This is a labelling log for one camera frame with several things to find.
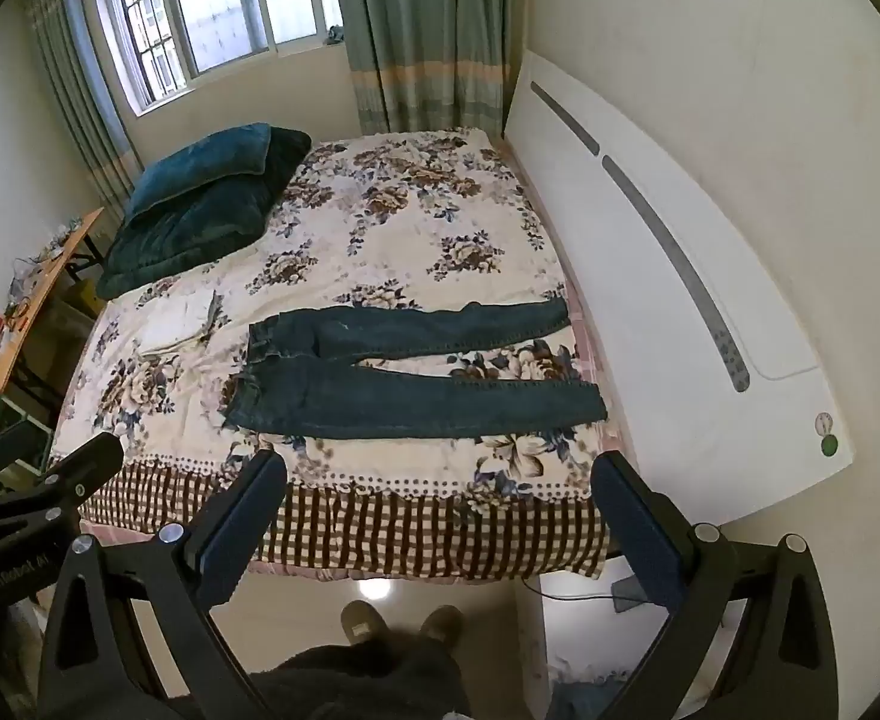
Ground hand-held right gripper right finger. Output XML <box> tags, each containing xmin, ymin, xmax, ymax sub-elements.
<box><xmin>552</xmin><ymin>450</ymin><xmax>839</xmax><ymax>720</ymax></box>

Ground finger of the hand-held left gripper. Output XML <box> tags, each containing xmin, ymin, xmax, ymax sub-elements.
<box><xmin>31</xmin><ymin>433</ymin><xmax>126</xmax><ymax>535</ymax></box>
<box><xmin>0</xmin><ymin>424</ymin><xmax>55</xmax><ymax>500</ymax></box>

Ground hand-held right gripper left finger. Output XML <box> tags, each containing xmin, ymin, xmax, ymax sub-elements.
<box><xmin>35</xmin><ymin>448</ymin><xmax>289</xmax><ymax>720</ymax></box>

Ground blue denim pants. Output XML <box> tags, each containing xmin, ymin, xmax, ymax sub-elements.
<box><xmin>224</xmin><ymin>297</ymin><xmax>607</xmax><ymax>442</ymax></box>

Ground white nightstand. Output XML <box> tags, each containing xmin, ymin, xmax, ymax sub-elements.
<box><xmin>515</xmin><ymin>561</ymin><xmax>683</xmax><ymax>720</ymax></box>

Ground wooden desk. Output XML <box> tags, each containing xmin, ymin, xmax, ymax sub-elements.
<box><xmin>0</xmin><ymin>208</ymin><xmax>106</xmax><ymax>397</ymax></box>

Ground white folded cloth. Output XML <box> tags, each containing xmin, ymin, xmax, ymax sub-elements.
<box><xmin>140</xmin><ymin>289</ymin><xmax>223</xmax><ymax>352</ymax></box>

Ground person's dark fleece clothing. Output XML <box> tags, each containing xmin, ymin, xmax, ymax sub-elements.
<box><xmin>251</xmin><ymin>634</ymin><xmax>472</xmax><ymax>720</ymax></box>

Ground person's right slipper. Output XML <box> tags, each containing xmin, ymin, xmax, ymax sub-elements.
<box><xmin>419</xmin><ymin>605</ymin><xmax>466</xmax><ymax>650</ymax></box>

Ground dark teal folded blanket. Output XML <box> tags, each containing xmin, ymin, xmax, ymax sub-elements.
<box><xmin>97</xmin><ymin>127</ymin><xmax>313</xmax><ymax>299</ymax></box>

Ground white headboard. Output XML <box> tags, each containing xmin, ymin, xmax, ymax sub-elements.
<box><xmin>501</xmin><ymin>51</ymin><xmax>857</xmax><ymax>527</ymax></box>

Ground teal plush pillow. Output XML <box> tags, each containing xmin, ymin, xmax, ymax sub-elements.
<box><xmin>123</xmin><ymin>122</ymin><xmax>273</xmax><ymax>224</ymax></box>

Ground green striped curtain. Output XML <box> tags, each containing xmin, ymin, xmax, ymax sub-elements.
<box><xmin>331</xmin><ymin>0</ymin><xmax>517</xmax><ymax>137</ymax></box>
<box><xmin>20</xmin><ymin>0</ymin><xmax>145</xmax><ymax>212</ymax></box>

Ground floral bed sheet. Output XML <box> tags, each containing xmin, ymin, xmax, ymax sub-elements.
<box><xmin>46</xmin><ymin>126</ymin><xmax>636</xmax><ymax>580</ymax></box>

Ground barred window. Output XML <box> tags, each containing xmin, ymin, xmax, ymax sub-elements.
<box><xmin>87</xmin><ymin>0</ymin><xmax>345</xmax><ymax>118</ymax></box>

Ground grey charger with cable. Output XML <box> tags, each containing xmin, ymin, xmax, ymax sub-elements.
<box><xmin>541</xmin><ymin>577</ymin><xmax>645</xmax><ymax>614</ymax></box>

